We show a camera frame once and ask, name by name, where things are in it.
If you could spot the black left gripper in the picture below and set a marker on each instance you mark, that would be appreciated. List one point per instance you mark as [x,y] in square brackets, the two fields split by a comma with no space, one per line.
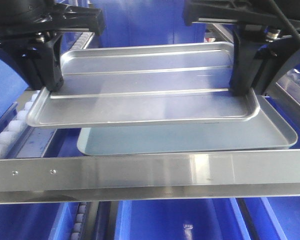
[36,58]

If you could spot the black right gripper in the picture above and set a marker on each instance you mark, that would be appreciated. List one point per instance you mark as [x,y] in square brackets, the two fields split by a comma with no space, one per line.
[257,63]

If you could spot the ribbed silver tray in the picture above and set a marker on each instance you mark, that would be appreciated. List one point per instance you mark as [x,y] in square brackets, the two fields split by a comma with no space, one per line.
[144,85]

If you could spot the large grey tray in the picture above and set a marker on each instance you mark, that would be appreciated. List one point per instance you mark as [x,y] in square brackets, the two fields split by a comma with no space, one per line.
[267,130]

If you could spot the silver front shelf beam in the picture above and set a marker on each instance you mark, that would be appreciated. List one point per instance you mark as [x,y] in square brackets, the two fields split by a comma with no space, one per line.
[221,174]

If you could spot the blue bin bottom shelf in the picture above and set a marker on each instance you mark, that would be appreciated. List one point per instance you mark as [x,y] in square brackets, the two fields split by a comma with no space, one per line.
[180,219]

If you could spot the white roller track left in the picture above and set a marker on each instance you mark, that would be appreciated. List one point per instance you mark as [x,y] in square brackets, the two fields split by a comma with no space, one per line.
[15,127]

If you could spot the blue bin rear centre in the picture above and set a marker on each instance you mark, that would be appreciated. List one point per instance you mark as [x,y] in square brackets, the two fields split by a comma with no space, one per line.
[146,22]

